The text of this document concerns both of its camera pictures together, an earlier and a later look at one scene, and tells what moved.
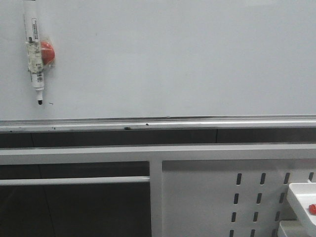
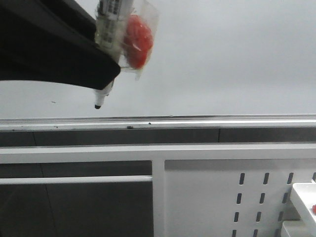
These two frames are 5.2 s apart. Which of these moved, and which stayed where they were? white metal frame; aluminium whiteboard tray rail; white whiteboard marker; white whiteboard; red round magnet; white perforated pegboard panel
Moved: red round magnet; white whiteboard marker
Stayed: white metal frame; aluminium whiteboard tray rail; white whiteboard; white perforated pegboard panel
